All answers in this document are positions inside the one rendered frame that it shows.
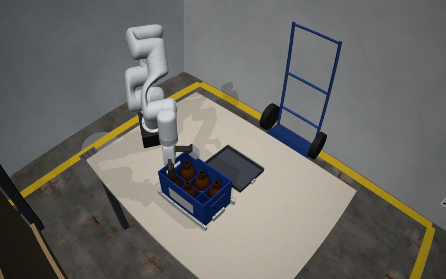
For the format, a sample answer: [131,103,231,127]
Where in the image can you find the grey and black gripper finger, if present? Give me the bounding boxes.
[167,159,176,175]

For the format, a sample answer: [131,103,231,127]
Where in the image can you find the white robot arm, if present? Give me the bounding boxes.
[125,24,178,146]

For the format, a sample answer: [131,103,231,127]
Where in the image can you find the dark blue crate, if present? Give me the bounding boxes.
[160,156,232,226]

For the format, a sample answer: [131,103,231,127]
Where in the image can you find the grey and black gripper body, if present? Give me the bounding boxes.
[160,143,177,165]

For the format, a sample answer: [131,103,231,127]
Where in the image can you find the orange bottle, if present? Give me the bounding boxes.
[180,161,196,181]
[208,180,224,201]
[182,181,197,198]

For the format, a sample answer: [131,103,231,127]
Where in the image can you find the brown glass bottle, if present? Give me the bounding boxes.
[194,170,210,192]
[169,174,182,188]

